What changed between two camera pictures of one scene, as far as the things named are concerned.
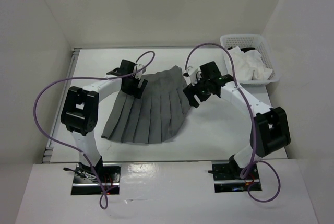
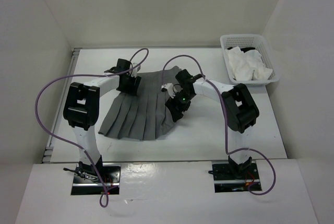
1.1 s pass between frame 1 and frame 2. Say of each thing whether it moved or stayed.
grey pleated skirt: moved
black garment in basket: stayed
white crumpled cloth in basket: stayed
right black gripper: moved
